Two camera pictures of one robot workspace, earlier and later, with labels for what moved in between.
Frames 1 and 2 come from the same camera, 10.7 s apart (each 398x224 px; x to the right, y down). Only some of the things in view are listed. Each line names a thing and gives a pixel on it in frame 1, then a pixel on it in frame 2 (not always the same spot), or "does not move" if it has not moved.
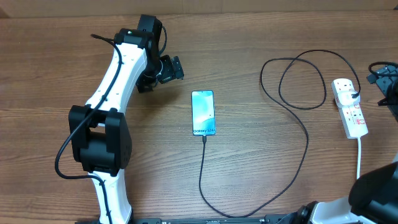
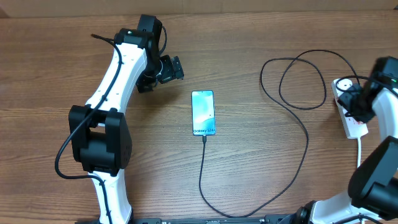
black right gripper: [382, 83] to [344, 100]
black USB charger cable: [295, 114] does not move
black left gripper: [171, 68] does not move
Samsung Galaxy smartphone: [203, 112] does not move
